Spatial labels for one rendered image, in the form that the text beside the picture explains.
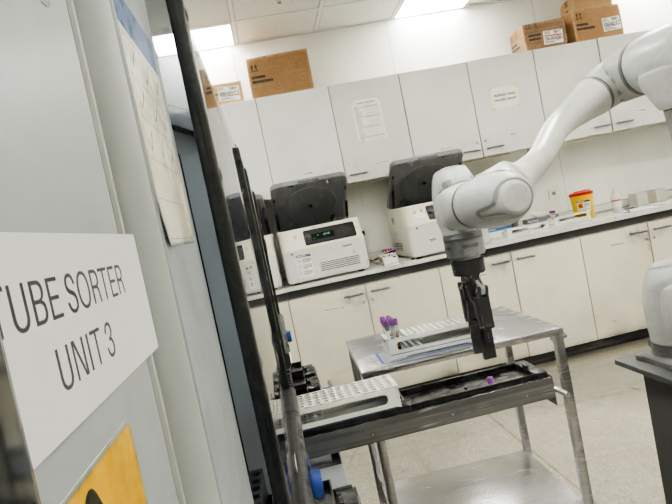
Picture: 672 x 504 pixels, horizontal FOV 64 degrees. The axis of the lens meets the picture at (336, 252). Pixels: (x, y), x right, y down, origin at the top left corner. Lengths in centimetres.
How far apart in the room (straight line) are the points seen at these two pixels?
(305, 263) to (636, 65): 252
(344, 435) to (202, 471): 106
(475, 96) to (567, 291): 153
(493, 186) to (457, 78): 314
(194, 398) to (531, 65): 431
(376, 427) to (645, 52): 102
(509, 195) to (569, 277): 303
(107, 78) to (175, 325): 8
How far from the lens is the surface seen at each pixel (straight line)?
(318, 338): 359
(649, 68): 144
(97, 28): 20
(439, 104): 411
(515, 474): 210
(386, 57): 446
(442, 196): 123
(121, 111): 19
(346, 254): 357
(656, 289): 165
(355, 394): 127
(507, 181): 108
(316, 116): 391
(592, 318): 420
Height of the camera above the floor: 125
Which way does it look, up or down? 3 degrees down
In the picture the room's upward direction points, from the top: 12 degrees counter-clockwise
